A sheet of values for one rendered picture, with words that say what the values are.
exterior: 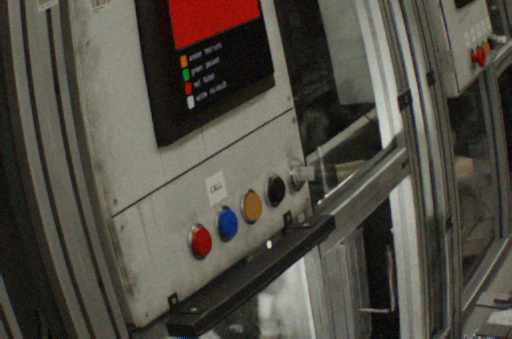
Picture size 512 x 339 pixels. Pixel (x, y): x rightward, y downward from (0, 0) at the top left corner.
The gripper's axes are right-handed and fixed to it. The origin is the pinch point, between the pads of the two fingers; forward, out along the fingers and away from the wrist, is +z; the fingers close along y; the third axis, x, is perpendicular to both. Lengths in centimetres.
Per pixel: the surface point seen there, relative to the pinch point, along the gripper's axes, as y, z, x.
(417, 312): -5.3, 18.2, -2.8
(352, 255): -2.6, 36.6, -11.5
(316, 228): 45, 12, 26
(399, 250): 5.9, 23.2, -6.9
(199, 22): 75, 17, 30
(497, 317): -28.7, 9.6, -22.8
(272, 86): 59, 18, 20
